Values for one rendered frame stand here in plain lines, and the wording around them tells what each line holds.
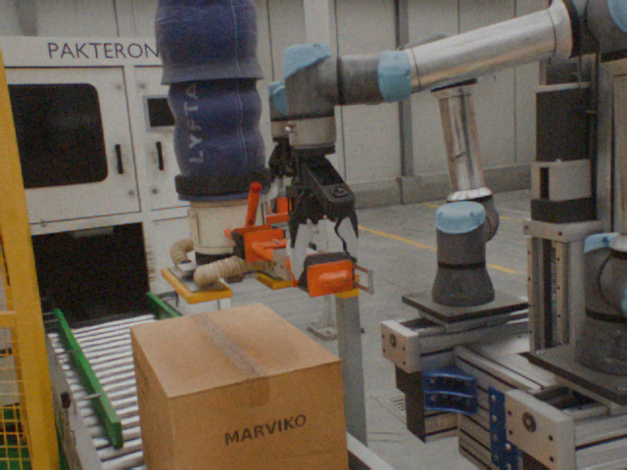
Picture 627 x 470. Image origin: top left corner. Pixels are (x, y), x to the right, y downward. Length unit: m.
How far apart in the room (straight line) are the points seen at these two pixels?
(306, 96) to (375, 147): 10.34
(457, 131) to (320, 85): 0.78
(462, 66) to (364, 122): 10.12
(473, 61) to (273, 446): 0.93
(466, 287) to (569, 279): 0.26
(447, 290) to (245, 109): 0.64
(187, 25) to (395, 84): 0.62
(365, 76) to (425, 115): 10.77
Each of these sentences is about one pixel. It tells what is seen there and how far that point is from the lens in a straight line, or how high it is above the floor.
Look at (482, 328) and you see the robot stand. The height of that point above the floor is 0.98.
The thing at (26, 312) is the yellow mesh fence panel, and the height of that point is 1.01.
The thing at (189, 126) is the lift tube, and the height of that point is 1.50.
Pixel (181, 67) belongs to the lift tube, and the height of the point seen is 1.63.
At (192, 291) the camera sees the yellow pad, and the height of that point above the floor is 1.15.
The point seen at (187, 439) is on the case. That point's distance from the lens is 1.54.
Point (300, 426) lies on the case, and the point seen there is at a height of 0.81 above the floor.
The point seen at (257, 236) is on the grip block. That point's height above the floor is 1.28.
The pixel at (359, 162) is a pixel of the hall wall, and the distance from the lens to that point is 11.26.
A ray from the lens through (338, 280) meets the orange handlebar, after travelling 1.04.
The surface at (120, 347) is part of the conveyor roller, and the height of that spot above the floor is 0.55.
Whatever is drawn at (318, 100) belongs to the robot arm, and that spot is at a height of 1.53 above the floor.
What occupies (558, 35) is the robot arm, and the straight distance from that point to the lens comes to 1.22.
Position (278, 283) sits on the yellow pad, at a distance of 1.54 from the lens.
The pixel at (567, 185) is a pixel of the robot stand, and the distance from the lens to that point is 1.50.
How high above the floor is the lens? 1.50
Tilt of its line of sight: 10 degrees down
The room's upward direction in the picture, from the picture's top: 4 degrees counter-clockwise
